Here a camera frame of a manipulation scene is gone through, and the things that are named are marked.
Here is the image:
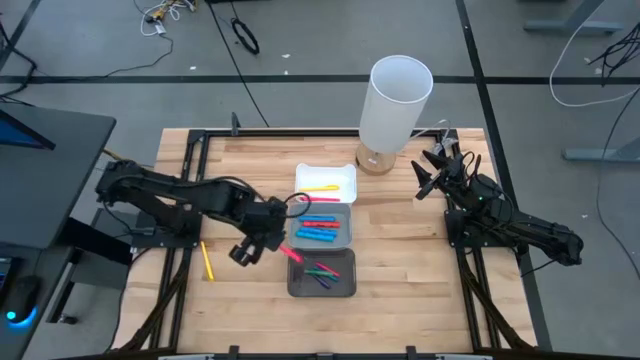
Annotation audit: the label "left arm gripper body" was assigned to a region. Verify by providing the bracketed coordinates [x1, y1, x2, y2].
[228, 222, 289, 268]

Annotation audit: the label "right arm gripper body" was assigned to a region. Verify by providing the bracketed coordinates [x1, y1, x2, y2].
[413, 153, 481, 204]

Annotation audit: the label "pinkish red marker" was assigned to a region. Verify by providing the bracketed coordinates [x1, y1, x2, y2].
[278, 243, 305, 265]

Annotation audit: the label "pink marker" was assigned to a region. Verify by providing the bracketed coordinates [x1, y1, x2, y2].
[314, 261, 342, 279]

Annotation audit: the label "dark translucent plastic bin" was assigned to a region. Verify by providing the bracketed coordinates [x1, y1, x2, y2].
[286, 247, 358, 299]

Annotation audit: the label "white shade table lamp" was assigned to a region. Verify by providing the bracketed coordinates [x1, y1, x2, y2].
[354, 54, 435, 177]

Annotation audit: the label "grey plastic bin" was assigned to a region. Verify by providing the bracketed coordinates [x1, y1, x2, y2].
[285, 200, 353, 251]

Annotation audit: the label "white plastic bin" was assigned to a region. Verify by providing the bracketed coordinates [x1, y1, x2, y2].
[293, 163, 358, 206]

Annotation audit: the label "grey desk foot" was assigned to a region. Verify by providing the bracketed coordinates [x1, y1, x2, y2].
[523, 0, 625, 36]
[562, 135, 640, 164]

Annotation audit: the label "black desk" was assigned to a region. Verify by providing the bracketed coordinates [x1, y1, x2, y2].
[0, 102, 117, 360]

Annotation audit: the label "black computer mouse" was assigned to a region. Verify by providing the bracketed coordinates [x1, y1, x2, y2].
[2, 274, 42, 329]

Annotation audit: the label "black keyboard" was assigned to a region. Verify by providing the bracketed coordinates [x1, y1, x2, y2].
[0, 256, 20, 292]

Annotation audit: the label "computer monitor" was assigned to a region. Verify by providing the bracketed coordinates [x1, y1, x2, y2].
[0, 109, 56, 151]

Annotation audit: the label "white lamp cable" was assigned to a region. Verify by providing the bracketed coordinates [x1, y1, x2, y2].
[410, 118, 460, 161]

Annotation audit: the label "black aluminium table frame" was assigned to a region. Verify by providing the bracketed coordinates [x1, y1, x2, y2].
[112, 127, 539, 360]

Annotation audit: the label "white floor cable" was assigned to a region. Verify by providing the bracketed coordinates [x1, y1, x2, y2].
[548, 0, 640, 109]

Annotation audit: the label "thin black floor cable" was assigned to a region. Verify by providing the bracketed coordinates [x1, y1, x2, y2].
[595, 87, 640, 281]

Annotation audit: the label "yellow cables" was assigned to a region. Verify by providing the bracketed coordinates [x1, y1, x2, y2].
[102, 147, 151, 170]

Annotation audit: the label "long black floor cable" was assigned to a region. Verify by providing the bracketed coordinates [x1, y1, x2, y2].
[206, 0, 270, 129]

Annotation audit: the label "coiled black cable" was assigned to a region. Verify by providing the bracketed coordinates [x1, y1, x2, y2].
[230, 17, 261, 56]

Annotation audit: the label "black cable bundle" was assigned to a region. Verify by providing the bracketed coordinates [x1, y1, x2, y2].
[588, 22, 640, 84]

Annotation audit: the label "white and yellow cable bundle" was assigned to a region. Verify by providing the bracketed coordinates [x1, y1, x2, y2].
[138, 0, 197, 37]

